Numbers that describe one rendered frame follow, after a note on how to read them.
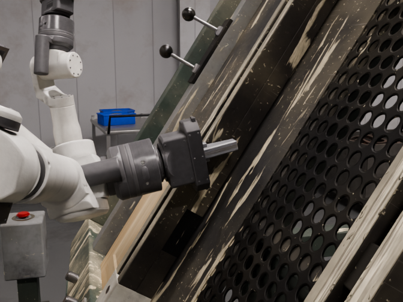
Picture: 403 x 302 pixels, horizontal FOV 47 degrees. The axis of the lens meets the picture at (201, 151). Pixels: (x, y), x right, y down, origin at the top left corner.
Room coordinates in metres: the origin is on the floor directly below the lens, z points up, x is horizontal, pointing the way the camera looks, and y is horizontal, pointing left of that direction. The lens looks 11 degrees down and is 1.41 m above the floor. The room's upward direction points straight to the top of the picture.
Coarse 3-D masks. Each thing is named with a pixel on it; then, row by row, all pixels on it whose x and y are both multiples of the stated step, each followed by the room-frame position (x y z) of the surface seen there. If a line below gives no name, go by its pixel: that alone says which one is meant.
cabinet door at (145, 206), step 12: (156, 192) 1.06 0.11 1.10; (144, 204) 1.08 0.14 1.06; (132, 216) 1.11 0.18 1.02; (144, 216) 1.04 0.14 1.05; (132, 228) 1.06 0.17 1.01; (120, 240) 1.08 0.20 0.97; (132, 240) 1.01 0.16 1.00; (108, 252) 1.11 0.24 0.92; (120, 252) 1.04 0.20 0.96; (108, 264) 1.05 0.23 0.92; (108, 276) 1.00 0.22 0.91
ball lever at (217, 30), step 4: (188, 8) 1.31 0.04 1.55; (192, 8) 1.32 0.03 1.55; (184, 12) 1.31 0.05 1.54; (188, 12) 1.31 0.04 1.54; (192, 12) 1.31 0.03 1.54; (184, 16) 1.31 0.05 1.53; (188, 16) 1.31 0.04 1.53; (192, 16) 1.31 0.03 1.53; (188, 20) 1.32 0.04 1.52; (196, 20) 1.32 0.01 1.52; (200, 20) 1.31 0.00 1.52; (204, 24) 1.30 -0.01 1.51; (208, 24) 1.30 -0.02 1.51; (212, 28) 1.30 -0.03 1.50; (216, 28) 1.29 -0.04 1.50; (220, 28) 1.28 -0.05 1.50; (216, 32) 1.28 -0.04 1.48; (220, 32) 1.28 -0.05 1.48
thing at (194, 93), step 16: (256, 0) 1.29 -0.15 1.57; (240, 16) 1.28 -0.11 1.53; (240, 32) 1.28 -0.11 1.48; (224, 48) 1.27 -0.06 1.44; (208, 64) 1.26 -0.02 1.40; (208, 80) 1.26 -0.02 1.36; (192, 96) 1.25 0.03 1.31; (176, 112) 1.24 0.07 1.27; (192, 112) 1.25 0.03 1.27; (176, 128) 1.24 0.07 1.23; (128, 208) 1.21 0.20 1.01; (112, 224) 1.20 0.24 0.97; (96, 240) 1.21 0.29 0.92; (112, 240) 1.20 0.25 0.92
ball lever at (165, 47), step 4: (160, 48) 1.30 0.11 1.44; (164, 48) 1.29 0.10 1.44; (168, 48) 1.30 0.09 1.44; (160, 52) 1.30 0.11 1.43; (164, 52) 1.29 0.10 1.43; (168, 52) 1.29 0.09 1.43; (172, 52) 1.31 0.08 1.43; (164, 56) 1.30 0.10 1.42; (168, 56) 1.30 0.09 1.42; (172, 56) 1.30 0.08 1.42; (176, 56) 1.30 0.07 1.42; (180, 60) 1.29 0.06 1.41; (184, 60) 1.29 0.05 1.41; (188, 64) 1.28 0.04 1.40; (196, 64) 1.27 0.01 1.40; (192, 68) 1.28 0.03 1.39; (196, 68) 1.27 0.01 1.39; (192, 72) 1.28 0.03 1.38
